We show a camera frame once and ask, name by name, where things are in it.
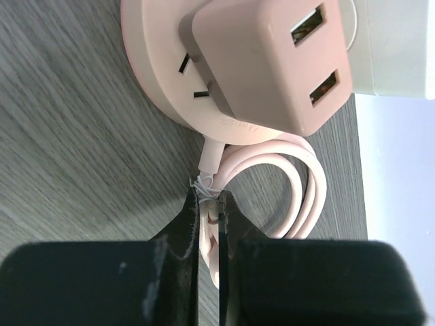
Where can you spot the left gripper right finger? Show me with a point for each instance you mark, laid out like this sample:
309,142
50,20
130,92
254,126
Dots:
269,281

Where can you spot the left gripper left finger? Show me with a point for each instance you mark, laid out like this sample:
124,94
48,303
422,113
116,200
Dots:
129,282

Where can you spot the pink round socket base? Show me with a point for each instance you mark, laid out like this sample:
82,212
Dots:
167,74

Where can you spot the pink dual USB adapter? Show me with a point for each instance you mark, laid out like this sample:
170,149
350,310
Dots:
279,64

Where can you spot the white cube adapter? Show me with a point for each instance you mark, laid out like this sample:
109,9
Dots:
390,46

